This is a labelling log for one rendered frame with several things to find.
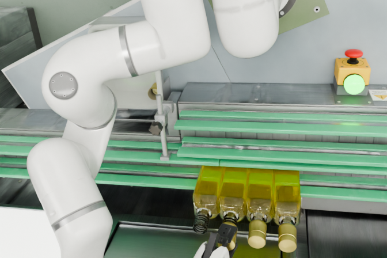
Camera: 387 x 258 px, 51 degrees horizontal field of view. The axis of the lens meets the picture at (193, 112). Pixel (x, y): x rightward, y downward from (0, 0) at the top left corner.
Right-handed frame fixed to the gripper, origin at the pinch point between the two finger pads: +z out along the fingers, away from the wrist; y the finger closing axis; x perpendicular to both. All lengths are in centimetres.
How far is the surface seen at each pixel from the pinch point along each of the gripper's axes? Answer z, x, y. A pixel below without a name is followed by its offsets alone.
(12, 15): 67, 122, 22
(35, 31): 84, 129, 9
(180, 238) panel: 8.5, 15.7, -12.6
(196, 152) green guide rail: 17.9, 14.4, 6.3
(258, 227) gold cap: 4.1, -5.1, 1.7
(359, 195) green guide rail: 27.1, -21.5, -3.6
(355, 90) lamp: 36.7, -17.4, 18.0
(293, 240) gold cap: 3.7, -12.0, 1.0
